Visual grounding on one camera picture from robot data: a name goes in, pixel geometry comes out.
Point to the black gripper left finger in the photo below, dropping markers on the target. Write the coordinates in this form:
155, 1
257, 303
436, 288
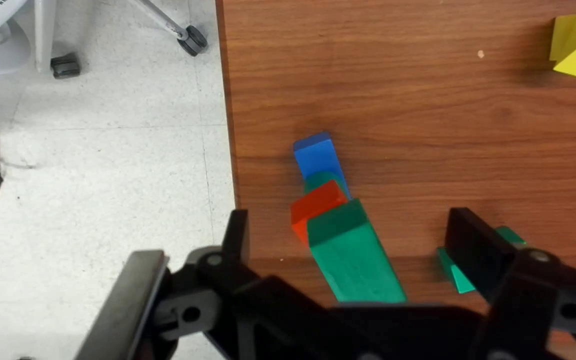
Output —
235, 244

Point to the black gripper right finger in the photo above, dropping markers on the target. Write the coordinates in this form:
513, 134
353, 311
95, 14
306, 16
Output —
487, 258

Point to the small green block in stack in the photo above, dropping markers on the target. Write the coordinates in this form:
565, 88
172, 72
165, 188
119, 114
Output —
321, 178

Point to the orange block on stack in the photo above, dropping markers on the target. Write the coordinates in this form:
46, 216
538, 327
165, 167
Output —
313, 204

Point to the blue block at stack bottom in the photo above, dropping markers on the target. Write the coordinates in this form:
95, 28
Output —
317, 155

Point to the wooden table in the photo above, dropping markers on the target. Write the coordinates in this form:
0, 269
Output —
432, 104

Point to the black office chair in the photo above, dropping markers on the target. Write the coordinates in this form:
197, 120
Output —
39, 32

